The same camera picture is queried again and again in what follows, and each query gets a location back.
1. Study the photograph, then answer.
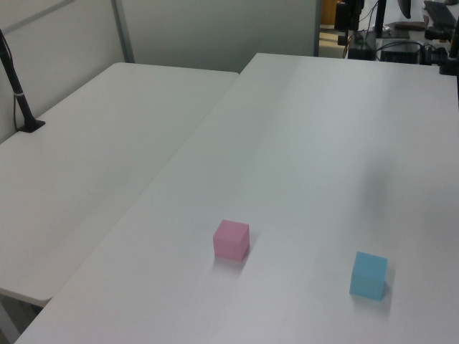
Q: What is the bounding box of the grey partition panel edge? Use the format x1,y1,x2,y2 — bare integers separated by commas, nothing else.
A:
313,0,322,57

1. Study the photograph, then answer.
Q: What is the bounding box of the grey metal partition post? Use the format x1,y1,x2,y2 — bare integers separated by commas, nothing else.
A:
110,0,136,64

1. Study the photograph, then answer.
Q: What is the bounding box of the blue foam cube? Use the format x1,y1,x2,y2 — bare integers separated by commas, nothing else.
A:
349,251,389,300

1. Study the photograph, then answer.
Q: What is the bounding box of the small black box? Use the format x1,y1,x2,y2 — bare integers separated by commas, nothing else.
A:
347,46,374,61

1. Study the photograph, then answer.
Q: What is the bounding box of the pink foam cube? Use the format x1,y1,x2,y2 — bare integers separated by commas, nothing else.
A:
212,219,250,261

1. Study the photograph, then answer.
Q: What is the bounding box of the black monitor stand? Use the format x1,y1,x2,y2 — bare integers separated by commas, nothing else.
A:
374,0,389,38

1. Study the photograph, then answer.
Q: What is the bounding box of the white side table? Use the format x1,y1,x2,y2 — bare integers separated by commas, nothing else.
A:
0,62,240,307

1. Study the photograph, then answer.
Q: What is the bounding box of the black camera pole with base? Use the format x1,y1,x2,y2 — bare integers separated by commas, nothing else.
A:
0,28,46,134

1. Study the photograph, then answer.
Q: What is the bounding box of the wooden cabinet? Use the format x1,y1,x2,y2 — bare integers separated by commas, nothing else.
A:
321,0,340,26

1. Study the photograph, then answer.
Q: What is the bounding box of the black keyboard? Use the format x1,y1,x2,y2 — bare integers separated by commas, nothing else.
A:
424,0,459,27

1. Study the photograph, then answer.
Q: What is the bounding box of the black electronics box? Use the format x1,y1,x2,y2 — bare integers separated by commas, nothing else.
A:
379,42,421,64

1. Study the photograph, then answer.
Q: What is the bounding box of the black camera clamp mount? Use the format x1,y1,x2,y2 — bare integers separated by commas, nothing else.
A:
438,27,459,77

